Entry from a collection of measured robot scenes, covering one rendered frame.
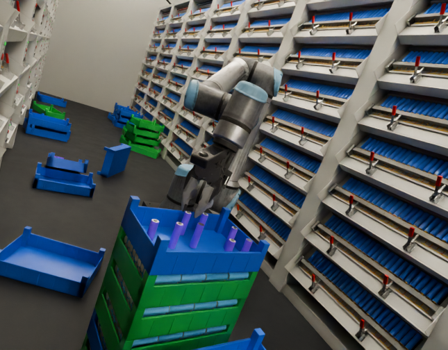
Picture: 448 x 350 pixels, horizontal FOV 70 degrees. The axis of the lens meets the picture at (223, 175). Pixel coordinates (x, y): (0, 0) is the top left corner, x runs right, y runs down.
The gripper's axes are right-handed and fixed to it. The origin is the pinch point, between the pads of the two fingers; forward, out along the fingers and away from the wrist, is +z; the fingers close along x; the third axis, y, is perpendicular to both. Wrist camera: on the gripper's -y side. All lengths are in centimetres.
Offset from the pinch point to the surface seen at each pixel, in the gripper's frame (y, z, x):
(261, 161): 107, -33, 19
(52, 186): 56, 31, 103
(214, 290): -2.3, 13.3, -15.9
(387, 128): 59, -59, -35
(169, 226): 1.4, 6.5, 3.7
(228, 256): -4.7, 4.4, -15.9
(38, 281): 9, 45, 40
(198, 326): -0.1, 23.1, -15.7
